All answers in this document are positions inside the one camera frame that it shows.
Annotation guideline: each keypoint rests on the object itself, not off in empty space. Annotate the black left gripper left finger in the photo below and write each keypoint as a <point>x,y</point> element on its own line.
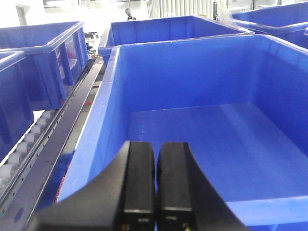
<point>120,198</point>

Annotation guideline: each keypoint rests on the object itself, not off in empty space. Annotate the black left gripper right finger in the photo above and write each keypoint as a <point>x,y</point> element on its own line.
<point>187,200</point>

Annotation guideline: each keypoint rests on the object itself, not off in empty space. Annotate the large blue bin front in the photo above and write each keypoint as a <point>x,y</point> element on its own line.
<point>240,102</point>

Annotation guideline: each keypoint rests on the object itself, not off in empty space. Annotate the blue bin left edge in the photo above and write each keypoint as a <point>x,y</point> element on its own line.
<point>16,115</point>

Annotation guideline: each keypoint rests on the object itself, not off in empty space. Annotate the blue bin left back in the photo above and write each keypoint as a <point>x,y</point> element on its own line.
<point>56,56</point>

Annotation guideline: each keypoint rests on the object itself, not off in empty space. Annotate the blue bin behind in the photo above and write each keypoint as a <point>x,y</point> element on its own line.
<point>164,29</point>

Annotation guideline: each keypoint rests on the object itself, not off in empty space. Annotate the blue bin right back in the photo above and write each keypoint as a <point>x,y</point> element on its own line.
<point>288,22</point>

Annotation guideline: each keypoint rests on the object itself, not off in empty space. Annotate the roller conveyor rail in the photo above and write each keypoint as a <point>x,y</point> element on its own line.
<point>23,194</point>

